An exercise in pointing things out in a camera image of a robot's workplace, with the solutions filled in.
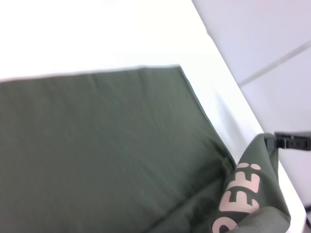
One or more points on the dark green t-shirt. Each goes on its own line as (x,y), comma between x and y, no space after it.
(109,150)

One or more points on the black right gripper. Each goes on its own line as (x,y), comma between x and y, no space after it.
(298,142)

